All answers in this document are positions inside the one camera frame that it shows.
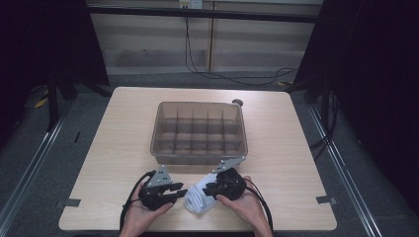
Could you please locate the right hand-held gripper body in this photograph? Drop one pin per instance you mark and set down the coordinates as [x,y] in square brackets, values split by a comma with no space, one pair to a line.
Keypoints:
[232,184]

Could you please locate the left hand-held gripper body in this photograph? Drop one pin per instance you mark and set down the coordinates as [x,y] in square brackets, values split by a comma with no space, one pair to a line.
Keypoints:
[154,197]

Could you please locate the translucent divided storage box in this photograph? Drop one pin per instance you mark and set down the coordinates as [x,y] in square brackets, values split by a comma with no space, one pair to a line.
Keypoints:
[197,131]

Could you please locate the person's left hand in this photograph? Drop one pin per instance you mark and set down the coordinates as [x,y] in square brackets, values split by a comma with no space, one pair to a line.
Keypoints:
[141,215]

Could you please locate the person's right hand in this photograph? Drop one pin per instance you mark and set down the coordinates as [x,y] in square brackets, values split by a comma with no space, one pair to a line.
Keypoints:
[247,205]

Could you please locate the dark round knob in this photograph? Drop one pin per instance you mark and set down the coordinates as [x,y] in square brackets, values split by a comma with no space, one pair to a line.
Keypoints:
[237,102]

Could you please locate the grey tape piece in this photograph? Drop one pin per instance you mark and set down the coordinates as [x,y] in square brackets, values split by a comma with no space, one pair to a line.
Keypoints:
[326,199]
[71,202]

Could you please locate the small black floor tape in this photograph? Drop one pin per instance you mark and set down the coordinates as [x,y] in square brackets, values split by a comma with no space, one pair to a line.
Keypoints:
[77,137]

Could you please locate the black metal stand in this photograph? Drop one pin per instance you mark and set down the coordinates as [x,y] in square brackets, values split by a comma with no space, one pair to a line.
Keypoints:
[325,102]
[52,105]

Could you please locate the yellow floor tape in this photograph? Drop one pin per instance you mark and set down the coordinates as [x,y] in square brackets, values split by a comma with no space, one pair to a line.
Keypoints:
[41,102]

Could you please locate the black horizontal bar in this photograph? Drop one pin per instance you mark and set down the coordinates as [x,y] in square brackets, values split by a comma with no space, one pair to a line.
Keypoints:
[204,14]

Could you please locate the black curtain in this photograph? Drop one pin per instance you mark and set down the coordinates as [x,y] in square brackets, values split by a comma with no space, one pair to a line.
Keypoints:
[39,39]
[378,82]

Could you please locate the white power outlet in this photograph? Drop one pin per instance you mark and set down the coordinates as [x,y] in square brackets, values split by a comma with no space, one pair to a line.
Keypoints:
[191,3]

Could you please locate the metal floor rail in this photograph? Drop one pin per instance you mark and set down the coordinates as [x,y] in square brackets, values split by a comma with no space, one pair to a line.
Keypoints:
[346,171]
[31,168]

